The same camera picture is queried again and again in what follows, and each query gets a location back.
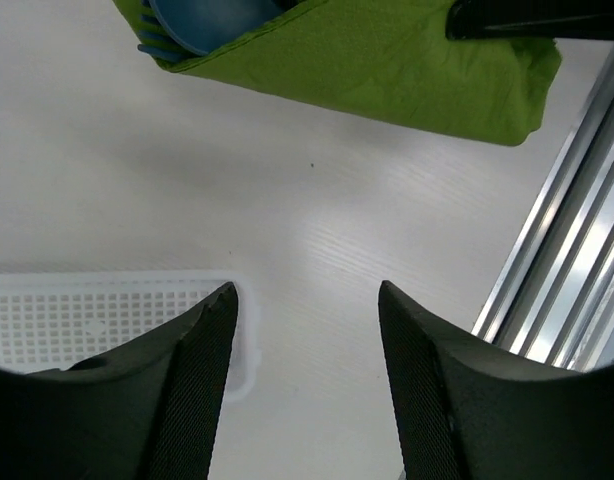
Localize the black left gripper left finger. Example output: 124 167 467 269
0 283 237 479

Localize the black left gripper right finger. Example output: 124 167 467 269
378 281 614 479

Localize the dark blue plastic fork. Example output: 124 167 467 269
137 14 190 63

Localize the green paper napkin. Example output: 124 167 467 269
110 0 563 148

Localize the dark blue plastic spoon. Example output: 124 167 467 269
140 0 299 56

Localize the white slotted cutlery tray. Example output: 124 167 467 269
0 270 261 403

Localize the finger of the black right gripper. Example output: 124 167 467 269
445 0 614 41

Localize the aluminium mounting rail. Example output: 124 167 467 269
472 47 614 371

